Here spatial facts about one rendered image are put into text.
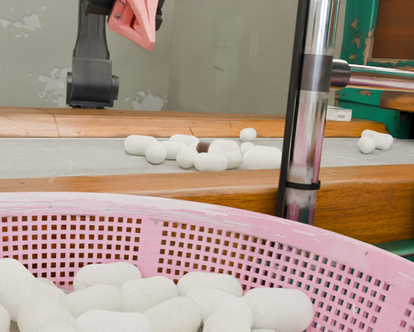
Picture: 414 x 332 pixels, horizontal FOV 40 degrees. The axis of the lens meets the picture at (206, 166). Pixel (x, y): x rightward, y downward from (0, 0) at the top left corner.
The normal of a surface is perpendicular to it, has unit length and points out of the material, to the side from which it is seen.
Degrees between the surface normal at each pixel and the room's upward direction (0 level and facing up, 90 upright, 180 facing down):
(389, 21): 90
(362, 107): 88
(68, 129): 45
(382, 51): 90
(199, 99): 90
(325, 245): 75
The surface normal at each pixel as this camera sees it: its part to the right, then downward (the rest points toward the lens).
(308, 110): -0.22, 0.15
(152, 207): -0.05, -0.09
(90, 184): 0.08, -0.98
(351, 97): -0.84, 0.03
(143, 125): 0.44, -0.55
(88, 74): 0.27, -0.14
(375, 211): 0.53, 0.19
